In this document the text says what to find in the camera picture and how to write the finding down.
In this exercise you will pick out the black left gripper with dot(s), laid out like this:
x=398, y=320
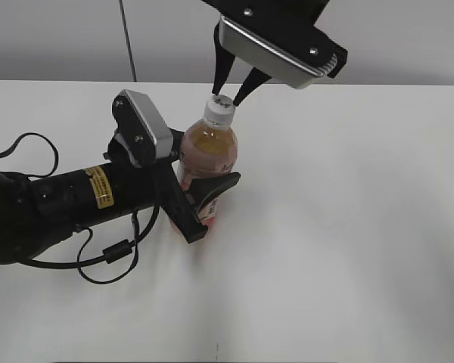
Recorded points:
x=141, y=187

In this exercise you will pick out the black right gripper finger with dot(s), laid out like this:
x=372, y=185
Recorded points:
x=224, y=63
x=254, y=80

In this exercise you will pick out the pink peach tea bottle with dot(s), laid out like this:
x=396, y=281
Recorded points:
x=207, y=150

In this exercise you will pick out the white bottle cap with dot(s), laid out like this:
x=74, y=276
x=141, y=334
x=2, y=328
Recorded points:
x=219, y=109

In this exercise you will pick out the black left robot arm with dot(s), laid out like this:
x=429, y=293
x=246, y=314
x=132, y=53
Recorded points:
x=38, y=212

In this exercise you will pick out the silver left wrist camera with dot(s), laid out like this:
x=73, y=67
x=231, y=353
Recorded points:
x=141, y=130

